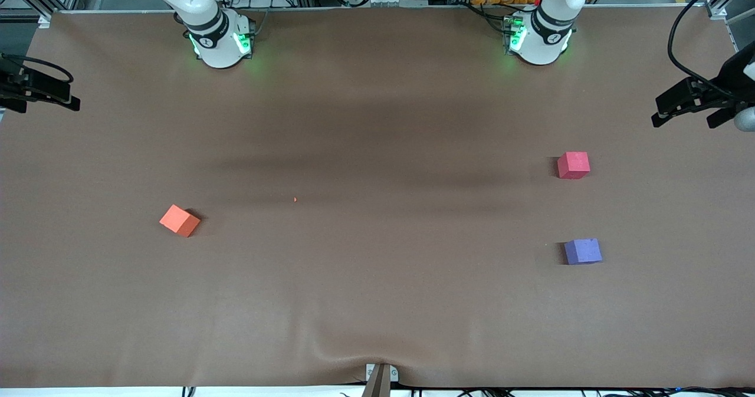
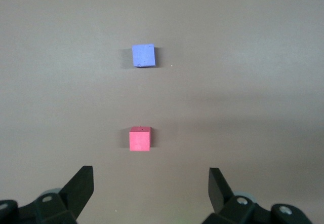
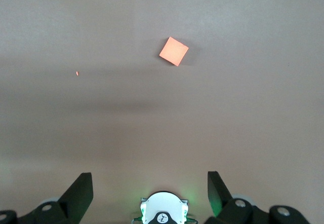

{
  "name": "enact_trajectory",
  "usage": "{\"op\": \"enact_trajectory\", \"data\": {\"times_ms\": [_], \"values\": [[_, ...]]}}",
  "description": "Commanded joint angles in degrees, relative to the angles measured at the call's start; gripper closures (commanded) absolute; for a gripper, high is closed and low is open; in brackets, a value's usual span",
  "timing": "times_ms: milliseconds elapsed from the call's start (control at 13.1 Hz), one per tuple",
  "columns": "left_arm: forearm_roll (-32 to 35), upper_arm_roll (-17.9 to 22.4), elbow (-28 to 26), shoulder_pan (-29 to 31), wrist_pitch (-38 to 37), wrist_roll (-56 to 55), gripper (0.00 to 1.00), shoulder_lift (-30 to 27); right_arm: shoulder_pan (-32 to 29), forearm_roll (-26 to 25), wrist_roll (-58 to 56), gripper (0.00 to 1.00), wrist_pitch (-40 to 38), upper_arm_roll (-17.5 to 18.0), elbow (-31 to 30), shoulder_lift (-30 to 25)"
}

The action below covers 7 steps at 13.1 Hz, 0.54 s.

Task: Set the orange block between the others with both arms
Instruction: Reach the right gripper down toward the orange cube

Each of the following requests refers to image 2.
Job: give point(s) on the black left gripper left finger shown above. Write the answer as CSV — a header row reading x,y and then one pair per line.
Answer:
x,y
76,191

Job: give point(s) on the red foam block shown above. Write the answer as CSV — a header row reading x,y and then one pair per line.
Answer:
x,y
140,140

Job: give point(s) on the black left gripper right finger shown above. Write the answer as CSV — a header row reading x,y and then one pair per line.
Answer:
x,y
217,191

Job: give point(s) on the purple foam block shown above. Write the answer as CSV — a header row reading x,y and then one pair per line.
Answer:
x,y
143,55

